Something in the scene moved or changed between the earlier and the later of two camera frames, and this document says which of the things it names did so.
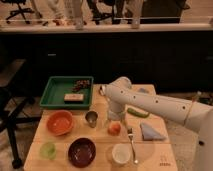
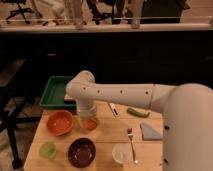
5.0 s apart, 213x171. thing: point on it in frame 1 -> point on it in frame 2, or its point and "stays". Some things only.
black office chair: (16, 12) stays
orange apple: (114, 128) -> (90, 124)
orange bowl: (60, 122) stays
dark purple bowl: (82, 152) stays
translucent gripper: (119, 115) -> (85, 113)
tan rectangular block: (73, 97) stays
